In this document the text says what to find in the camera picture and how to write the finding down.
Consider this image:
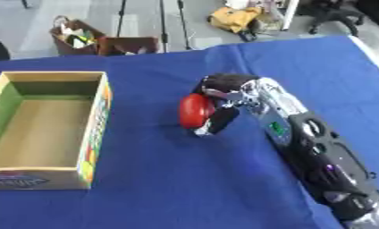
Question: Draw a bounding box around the open cardboard box green inside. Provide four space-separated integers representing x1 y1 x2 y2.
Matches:
0 71 114 191

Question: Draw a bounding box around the brown open cardboard box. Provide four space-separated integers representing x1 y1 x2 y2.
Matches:
97 36 162 56

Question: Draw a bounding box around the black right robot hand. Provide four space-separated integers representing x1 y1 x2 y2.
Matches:
190 72 262 138

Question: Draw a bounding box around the yellow bag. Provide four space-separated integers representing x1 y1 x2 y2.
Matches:
205 6 265 34

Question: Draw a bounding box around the red toy apple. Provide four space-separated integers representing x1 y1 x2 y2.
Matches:
177 92 218 130

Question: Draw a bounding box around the brown bag with items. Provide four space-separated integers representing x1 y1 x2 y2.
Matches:
48 15 108 56

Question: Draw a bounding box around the black tripod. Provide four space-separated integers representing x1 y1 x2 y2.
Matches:
114 0 195 54

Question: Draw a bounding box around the black office chair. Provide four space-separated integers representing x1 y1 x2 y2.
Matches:
299 0 366 38

